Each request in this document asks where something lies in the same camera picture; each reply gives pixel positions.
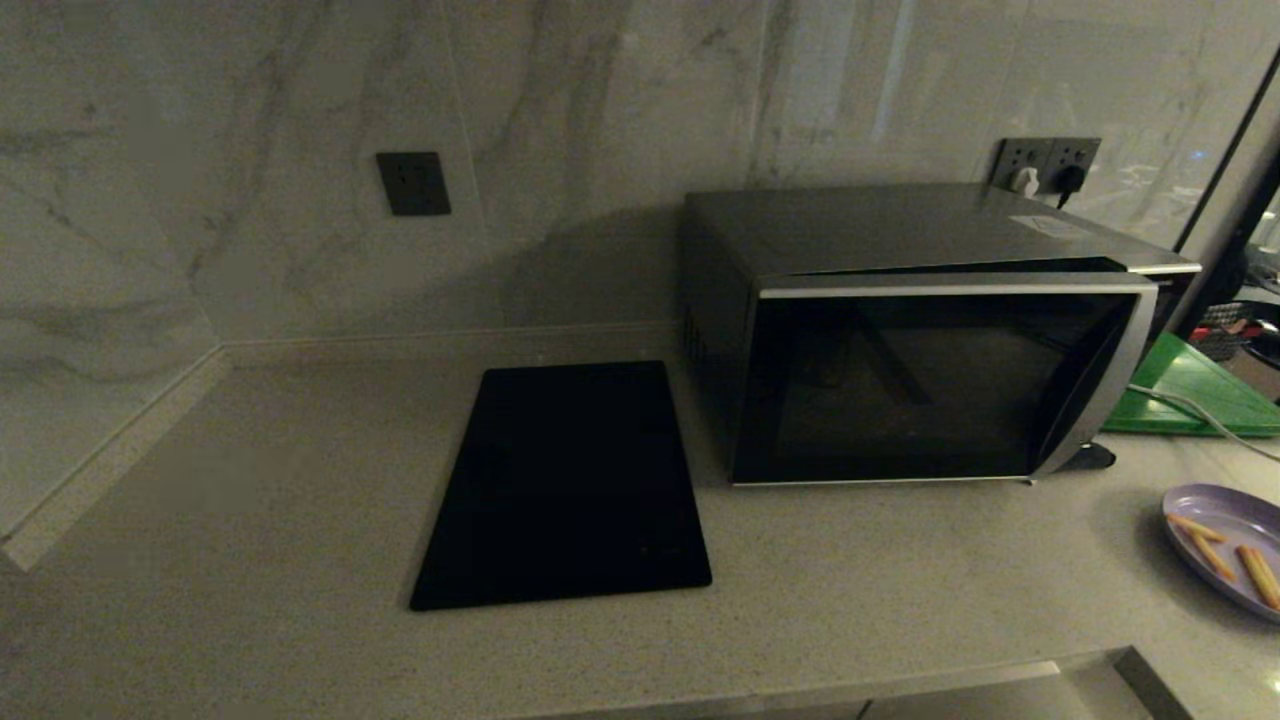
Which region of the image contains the purple plate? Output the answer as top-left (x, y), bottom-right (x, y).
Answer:
top-left (1162, 484), bottom-right (1280, 625)

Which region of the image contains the black silver microwave oven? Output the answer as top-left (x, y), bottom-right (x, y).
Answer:
top-left (680, 182), bottom-right (1201, 487)

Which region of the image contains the black induction cooktop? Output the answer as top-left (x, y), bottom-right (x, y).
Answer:
top-left (409, 361), bottom-right (713, 612)

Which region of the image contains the green cutting board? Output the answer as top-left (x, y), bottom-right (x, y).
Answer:
top-left (1103, 331), bottom-right (1280, 438)

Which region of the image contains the thick orange french fry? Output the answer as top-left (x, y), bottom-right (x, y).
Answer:
top-left (1235, 544), bottom-right (1280, 611)

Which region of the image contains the dark single wall socket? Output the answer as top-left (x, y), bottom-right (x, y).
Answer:
top-left (376, 151), bottom-right (453, 217)

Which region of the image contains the dark wall socket with plug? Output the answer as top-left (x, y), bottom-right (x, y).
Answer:
top-left (990, 138), bottom-right (1053, 193)
top-left (1042, 137), bottom-right (1102, 196)

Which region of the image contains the white power cable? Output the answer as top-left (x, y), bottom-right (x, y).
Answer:
top-left (1128, 383), bottom-right (1280, 463)

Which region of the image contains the black wire basket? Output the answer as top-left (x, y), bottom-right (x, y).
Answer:
top-left (1192, 302), bottom-right (1255, 361)

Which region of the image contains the black metal frame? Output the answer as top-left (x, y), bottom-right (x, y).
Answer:
top-left (1172, 40), bottom-right (1280, 341)

